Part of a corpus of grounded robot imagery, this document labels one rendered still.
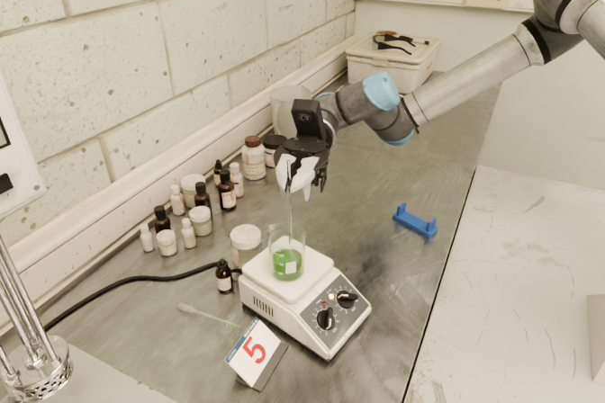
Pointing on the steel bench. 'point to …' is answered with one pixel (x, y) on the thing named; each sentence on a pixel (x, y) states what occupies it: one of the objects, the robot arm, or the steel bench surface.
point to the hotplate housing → (270, 306)
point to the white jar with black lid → (272, 147)
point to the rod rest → (415, 221)
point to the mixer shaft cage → (32, 371)
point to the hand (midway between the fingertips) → (289, 182)
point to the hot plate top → (259, 266)
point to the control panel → (344, 320)
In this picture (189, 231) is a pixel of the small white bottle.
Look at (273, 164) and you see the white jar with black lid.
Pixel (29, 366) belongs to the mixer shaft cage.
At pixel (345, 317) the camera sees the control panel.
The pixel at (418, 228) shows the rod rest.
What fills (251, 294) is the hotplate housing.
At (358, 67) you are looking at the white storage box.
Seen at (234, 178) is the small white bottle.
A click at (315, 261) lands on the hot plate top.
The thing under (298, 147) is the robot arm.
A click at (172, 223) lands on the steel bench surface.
